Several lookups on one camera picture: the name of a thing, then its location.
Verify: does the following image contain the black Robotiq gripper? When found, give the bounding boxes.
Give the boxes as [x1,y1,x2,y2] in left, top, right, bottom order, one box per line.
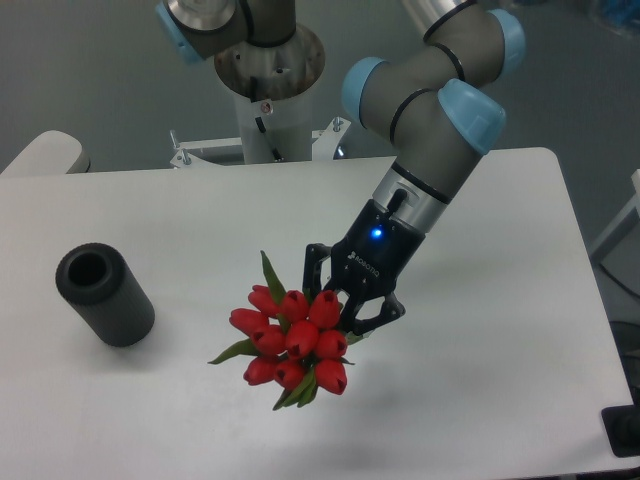
[302,198,425,336]

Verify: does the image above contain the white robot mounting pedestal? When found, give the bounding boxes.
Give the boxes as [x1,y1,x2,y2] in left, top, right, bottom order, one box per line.
[168,22,351,169]

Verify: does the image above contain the dark grey cylindrical vase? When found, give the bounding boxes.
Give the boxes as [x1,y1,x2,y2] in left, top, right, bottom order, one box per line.
[55,243,155,347]

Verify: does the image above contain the white chair armrest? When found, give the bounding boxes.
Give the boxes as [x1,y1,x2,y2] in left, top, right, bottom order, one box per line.
[1,130,91,179]

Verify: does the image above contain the black device at table edge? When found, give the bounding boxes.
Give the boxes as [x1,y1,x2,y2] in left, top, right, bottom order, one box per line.
[601,405,639,458]

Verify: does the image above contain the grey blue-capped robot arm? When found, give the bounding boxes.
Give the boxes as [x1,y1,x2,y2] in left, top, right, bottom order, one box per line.
[156,1,526,335]

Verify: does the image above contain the red tulip bouquet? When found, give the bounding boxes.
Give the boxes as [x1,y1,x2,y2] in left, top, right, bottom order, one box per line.
[209,253,361,411]

